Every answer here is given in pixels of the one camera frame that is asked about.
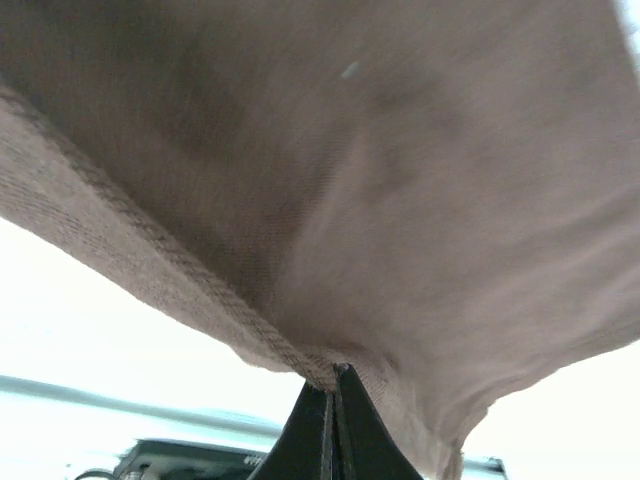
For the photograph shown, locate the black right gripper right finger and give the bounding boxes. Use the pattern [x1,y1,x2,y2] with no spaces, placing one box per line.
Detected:
[333,363,422,480]

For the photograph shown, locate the aluminium front frame beam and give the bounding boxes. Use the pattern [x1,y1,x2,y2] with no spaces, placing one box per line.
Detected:
[0,373,289,444]

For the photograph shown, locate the brown long pants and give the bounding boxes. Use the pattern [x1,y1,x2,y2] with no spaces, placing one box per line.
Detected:
[0,0,640,480]

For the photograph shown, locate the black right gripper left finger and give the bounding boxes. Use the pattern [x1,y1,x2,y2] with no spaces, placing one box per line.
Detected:
[244,382,335,480]

